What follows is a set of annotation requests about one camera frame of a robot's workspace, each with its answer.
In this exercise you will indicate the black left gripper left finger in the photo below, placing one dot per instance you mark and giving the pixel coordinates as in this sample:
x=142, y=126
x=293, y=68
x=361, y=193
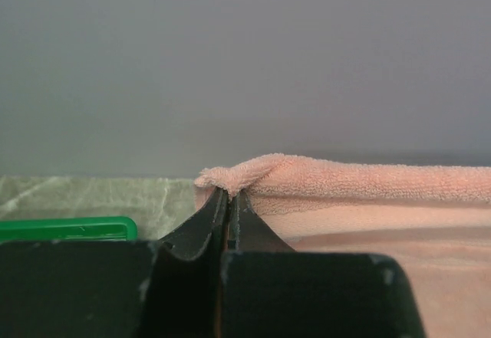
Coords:
x=190, y=276

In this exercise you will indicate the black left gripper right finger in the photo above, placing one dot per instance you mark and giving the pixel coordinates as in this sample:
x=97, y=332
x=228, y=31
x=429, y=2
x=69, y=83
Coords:
x=248, y=232

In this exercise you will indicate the pink towel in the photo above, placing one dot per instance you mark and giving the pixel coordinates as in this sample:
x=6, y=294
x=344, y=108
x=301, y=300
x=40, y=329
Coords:
x=434, y=220

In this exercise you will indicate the green plastic tray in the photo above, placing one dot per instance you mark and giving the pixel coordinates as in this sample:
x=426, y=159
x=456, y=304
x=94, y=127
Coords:
x=113, y=228

